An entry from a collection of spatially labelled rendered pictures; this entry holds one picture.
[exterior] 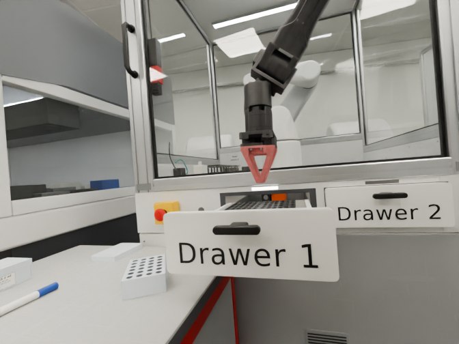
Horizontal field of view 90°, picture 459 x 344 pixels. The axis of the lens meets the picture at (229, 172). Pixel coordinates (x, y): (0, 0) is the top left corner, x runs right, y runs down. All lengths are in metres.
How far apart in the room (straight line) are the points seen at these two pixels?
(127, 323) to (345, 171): 0.61
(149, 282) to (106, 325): 0.10
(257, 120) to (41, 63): 0.92
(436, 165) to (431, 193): 0.08
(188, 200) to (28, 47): 0.80
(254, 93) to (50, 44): 0.95
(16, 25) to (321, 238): 1.16
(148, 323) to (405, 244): 0.64
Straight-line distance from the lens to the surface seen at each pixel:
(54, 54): 1.25
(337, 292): 0.80
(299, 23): 0.51
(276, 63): 0.51
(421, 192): 0.76
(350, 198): 0.71
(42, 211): 1.10
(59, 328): 0.54
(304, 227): 0.38
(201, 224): 0.42
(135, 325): 0.47
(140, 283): 0.54
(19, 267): 0.81
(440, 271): 0.84
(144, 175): 0.88
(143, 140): 0.88
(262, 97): 0.49
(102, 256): 0.81
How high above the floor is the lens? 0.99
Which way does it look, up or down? level
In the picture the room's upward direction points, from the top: 4 degrees counter-clockwise
